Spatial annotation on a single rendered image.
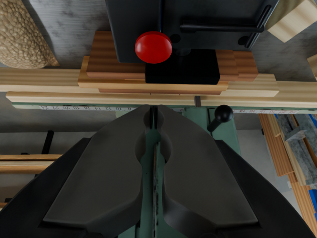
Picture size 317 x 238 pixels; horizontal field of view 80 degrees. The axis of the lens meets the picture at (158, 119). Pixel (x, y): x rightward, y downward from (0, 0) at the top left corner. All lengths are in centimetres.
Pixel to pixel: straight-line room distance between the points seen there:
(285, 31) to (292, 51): 9
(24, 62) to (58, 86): 6
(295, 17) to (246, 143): 270
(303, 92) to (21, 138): 337
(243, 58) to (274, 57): 7
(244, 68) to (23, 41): 32
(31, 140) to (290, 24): 329
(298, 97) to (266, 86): 7
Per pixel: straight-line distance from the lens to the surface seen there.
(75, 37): 34
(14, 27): 33
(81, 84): 33
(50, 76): 40
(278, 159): 217
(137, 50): 16
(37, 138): 334
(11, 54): 35
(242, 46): 21
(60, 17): 32
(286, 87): 45
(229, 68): 28
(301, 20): 31
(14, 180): 328
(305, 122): 121
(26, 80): 41
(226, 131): 27
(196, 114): 27
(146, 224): 46
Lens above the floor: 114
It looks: 28 degrees down
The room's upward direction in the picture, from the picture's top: 180 degrees counter-clockwise
